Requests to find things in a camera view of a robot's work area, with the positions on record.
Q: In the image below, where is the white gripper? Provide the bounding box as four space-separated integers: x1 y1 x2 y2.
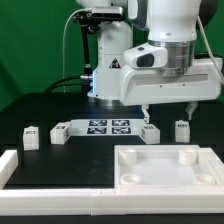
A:
119 59 221 125

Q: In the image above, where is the white square tabletop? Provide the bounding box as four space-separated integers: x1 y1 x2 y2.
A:
114 145 223 187

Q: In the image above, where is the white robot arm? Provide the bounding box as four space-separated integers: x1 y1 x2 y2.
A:
76 0 224 120

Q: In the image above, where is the white sheet with tags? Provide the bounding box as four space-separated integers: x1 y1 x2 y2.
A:
71 119 145 136

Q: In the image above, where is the green backdrop curtain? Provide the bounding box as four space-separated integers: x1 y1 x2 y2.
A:
0 0 84 110

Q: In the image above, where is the white U-shaped obstacle fence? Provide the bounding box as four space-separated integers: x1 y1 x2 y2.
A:
0 149 224 216

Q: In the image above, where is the black cable bundle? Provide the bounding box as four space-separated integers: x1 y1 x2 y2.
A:
43 76 93 94

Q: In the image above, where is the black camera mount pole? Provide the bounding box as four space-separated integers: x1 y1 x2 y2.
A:
73 10 100 77

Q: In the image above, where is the white cable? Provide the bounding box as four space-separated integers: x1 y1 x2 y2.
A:
62 8 88 94

